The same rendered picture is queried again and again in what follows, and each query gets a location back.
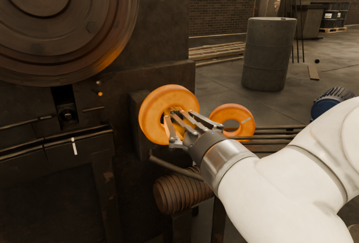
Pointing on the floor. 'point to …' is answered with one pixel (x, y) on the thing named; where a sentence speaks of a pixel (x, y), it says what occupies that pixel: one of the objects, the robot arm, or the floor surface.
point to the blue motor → (329, 101)
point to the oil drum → (267, 53)
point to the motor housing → (179, 203)
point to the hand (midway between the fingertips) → (170, 109)
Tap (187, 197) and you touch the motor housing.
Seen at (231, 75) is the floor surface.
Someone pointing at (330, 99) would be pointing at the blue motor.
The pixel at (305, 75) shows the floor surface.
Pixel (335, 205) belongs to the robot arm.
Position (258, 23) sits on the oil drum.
